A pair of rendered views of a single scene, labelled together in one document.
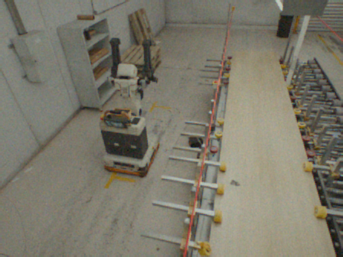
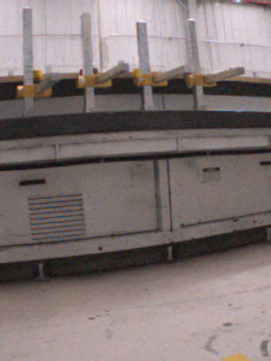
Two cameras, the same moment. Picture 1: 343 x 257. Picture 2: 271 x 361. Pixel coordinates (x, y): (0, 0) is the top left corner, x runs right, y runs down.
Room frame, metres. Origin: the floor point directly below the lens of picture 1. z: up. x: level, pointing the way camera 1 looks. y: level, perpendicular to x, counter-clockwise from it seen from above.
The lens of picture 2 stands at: (4.71, 0.68, 0.52)
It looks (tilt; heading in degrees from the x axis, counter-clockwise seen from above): 3 degrees down; 232
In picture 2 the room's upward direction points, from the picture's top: 4 degrees counter-clockwise
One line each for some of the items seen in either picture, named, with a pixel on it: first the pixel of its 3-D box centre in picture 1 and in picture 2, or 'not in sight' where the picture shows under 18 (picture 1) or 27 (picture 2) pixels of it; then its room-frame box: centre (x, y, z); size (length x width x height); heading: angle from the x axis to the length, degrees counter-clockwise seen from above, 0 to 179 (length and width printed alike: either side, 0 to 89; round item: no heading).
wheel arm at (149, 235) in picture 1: (167, 239); not in sight; (0.78, 0.05, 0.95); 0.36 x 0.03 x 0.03; 74
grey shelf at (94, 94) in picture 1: (93, 64); not in sight; (4.34, 1.42, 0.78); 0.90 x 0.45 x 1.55; 164
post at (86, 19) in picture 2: not in sight; (87, 66); (3.67, -0.89, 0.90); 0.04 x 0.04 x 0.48; 74
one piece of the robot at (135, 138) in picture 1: (125, 132); not in sight; (2.41, 0.59, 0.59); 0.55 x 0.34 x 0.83; 74
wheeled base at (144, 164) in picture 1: (132, 151); not in sight; (2.50, 0.57, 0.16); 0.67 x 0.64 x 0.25; 164
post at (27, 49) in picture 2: not in sight; (27, 63); (3.91, -0.96, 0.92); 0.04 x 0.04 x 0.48; 74
